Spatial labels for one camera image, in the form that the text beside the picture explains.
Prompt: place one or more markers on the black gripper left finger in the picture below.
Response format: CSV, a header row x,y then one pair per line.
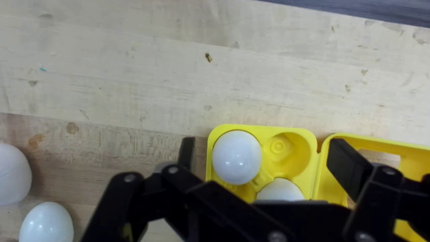
x,y
148,202

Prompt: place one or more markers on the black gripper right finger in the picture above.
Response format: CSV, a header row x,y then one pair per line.
x,y
377,202

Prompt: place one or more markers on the white plastic egg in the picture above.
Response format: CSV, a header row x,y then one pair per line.
x,y
48,224
280,192
13,176
237,157

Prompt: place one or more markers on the yellow plastic egg tray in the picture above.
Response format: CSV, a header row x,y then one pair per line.
x,y
296,157

